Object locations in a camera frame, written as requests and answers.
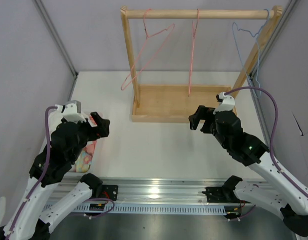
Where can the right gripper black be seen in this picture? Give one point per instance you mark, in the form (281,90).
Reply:
(202,113)

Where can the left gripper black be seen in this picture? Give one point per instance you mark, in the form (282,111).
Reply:
(101,130)

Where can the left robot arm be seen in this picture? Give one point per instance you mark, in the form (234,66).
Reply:
(63,147)

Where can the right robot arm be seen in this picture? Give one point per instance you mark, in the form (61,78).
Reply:
(291,202)

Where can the wooden hanger rack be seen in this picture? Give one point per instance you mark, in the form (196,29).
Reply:
(170,103)

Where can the pink cloth in basket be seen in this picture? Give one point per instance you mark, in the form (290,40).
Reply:
(91,145)

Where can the white laundry basket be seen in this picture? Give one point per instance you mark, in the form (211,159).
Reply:
(54,120)

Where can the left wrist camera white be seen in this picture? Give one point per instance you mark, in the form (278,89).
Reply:
(72,112)

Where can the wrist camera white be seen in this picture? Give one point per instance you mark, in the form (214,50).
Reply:
(226,103)
(72,112)

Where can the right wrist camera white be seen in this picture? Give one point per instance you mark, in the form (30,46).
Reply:
(226,103)

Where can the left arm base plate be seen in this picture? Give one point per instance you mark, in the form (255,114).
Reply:
(108,191)

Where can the aluminium mounting rail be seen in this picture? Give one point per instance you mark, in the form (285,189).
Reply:
(162,191)

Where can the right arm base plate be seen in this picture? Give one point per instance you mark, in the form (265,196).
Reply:
(219,195)

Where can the slotted cable duct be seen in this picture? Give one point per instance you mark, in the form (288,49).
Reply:
(162,209)

